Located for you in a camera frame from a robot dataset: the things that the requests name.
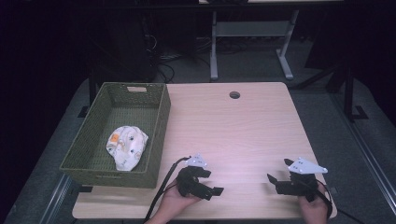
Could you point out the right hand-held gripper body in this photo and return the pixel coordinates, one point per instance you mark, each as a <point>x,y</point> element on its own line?
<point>300,183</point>

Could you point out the grey metal table frame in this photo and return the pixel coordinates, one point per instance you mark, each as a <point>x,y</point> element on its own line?
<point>252,29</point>

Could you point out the white printed cloth hat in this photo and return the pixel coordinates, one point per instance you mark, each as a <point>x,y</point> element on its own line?
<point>127,147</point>

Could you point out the person's right hand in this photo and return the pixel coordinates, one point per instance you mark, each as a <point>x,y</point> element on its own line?
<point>313,208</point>

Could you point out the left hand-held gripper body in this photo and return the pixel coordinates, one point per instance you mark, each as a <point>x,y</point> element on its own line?
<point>190,180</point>

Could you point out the black metal stand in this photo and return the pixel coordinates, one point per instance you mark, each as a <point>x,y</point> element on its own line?
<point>350,90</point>

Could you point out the green woven basket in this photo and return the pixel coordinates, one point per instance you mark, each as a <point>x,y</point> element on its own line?
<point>93,137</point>

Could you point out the aluminium floor rail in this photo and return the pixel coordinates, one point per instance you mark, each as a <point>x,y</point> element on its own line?
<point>364,149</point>
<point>56,199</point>

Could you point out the person's left hand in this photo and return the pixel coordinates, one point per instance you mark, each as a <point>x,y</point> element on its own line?
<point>176,202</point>

